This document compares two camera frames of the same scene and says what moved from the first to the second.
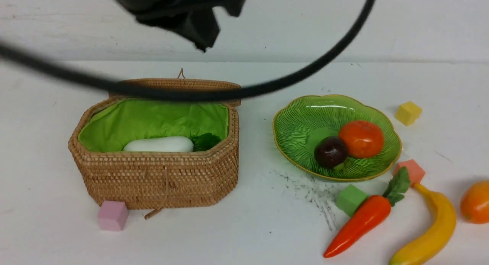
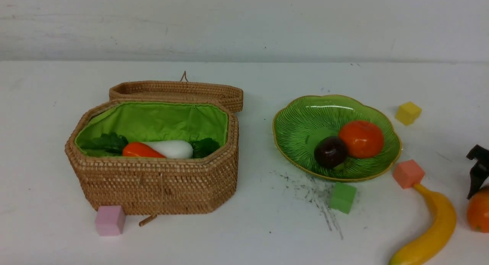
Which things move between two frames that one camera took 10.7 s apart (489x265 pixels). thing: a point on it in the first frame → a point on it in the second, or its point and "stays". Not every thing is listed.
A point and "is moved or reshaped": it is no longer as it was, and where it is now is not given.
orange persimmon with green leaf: (364, 139) stays
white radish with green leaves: (197, 143) is moved or reshaped
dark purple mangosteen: (329, 150) stays
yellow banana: (440, 231) stays
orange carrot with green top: (374, 209) → (110, 142)
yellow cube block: (407, 113) stays
